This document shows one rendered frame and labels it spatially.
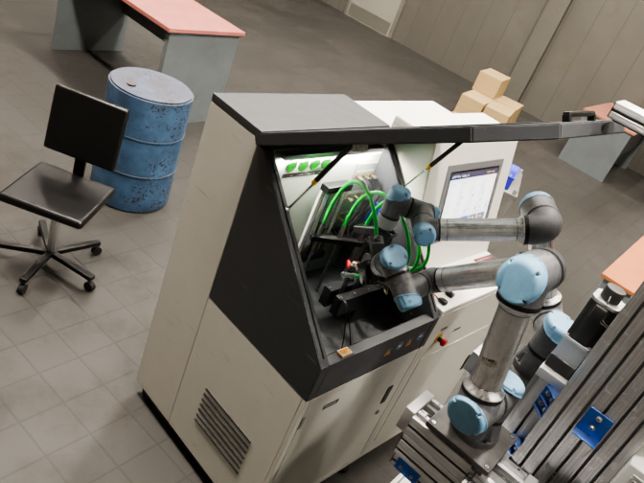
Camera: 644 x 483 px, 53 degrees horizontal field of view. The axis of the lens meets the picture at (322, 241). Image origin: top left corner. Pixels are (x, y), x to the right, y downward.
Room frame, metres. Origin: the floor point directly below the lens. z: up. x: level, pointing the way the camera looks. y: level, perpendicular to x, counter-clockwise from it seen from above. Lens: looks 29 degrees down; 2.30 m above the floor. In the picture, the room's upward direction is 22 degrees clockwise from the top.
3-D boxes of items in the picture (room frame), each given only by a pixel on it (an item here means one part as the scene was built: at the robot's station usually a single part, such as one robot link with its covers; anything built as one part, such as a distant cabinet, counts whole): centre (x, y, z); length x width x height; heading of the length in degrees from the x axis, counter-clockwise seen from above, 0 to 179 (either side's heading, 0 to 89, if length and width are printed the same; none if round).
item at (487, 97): (8.78, -1.41, 0.32); 1.16 x 0.87 x 0.64; 152
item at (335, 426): (1.91, -0.35, 0.44); 0.65 x 0.02 x 0.68; 145
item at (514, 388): (1.52, -0.64, 1.20); 0.13 x 0.12 x 0.14; 146
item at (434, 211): (2.02, -0.28, 1.41); 0.11 x 0.11 x 0.08; 5
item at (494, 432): (1.53, -0.64, 1.09); 0.15 x 0.15 x 0.10
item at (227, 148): (2.61, 0.04, 0.75); 1.40 x 0.28 x 1.50; 145
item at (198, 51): (5.47, 2.16, 0.42); 1.57 x 0.81 x 0.84; 60
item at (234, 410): (2.08, -0.12, 0.39); 0.70 x 0.58 x 0.79; 145
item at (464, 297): (2.55, -0.66, 0.96); 0.70 x 0.22 x 0.03; 145
